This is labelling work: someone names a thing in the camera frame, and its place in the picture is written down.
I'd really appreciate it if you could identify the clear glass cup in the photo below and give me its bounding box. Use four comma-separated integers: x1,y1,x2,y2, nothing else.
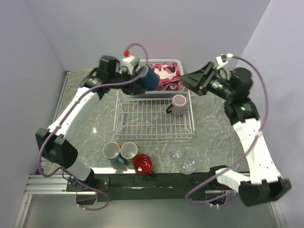
178,159,196,175
168,144,185,161

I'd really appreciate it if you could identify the pink camouflage cloth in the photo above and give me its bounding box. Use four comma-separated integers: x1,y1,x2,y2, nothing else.
150,62,183,91

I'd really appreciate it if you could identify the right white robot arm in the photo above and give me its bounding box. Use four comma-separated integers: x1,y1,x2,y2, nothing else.
179,62,292,207

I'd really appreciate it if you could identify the salmon pink mug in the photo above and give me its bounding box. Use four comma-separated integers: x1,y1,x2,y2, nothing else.
119,142,138,164

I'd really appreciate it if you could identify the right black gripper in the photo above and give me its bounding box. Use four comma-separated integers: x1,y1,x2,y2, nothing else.
178,61,234,101

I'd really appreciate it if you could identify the clear glass cup near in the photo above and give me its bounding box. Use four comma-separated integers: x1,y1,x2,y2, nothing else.
178,159,196,175

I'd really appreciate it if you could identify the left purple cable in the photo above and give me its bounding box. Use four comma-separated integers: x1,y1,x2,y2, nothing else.
38,43,150,211

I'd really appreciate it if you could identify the white plastic basket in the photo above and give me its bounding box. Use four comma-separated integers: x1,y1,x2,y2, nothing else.
133,59,186,98

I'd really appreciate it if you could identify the white wire dish rack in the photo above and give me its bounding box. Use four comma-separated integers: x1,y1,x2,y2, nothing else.
114,90,195,141

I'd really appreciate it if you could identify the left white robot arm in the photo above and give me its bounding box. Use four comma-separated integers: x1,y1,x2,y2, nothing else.
36,55,148,191

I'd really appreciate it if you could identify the clear glass cup far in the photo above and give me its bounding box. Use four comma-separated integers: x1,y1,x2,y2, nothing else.
168,144,185,161

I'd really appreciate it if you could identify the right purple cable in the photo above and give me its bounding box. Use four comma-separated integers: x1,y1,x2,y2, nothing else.
185,55,269,203

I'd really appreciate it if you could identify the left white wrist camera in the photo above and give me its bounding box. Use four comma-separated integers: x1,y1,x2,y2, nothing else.
120,55,140,74

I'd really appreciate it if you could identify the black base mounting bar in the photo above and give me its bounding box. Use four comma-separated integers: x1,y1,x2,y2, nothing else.
66,172,238,202

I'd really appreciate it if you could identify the red mug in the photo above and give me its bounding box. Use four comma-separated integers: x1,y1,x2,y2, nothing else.
133,154,154,177

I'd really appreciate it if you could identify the purple cable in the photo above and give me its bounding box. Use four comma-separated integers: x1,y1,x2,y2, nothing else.
185,55,269,203
38,43,150,211

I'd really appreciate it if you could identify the mauve purple mug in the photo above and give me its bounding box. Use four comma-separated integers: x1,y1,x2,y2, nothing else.
166,95,187,116

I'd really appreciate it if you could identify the dark blue mug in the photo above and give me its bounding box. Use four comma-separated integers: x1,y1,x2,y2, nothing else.
137,66,160,91

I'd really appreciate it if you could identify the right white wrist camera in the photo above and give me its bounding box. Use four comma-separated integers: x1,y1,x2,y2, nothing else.
216,53,234,69

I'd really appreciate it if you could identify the light blue mug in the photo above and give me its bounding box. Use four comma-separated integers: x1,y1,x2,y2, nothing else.
103,142,125,165

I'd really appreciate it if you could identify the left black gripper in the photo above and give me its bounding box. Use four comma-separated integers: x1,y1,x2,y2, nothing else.
108,68,145,95

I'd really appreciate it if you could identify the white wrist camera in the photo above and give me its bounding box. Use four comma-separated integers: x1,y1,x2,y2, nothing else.
120,55,140,74
216,53,234,69

